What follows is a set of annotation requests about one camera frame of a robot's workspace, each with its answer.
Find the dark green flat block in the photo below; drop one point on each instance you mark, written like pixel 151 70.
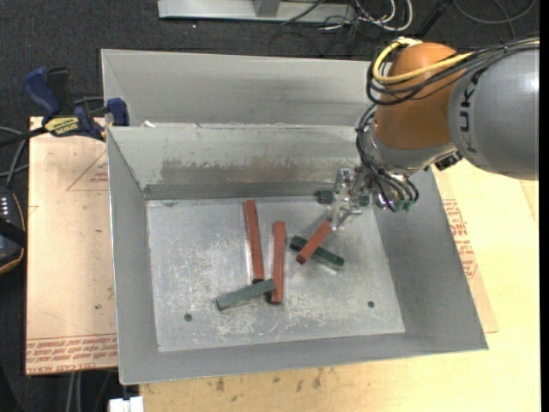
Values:
pixel 244 295
pixel 328 257

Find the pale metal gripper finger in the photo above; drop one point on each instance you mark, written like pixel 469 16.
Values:
pixel 349 215
pixel 334 219

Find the black cylinder on white bracket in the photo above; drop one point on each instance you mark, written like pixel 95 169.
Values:
pixel 448 161

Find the red-brown block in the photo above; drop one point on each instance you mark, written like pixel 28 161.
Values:
pixel 313 243
pixel 279 264
pixel 254 243

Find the grey metal bin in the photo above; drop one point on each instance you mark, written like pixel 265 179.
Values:
pixel 206 316

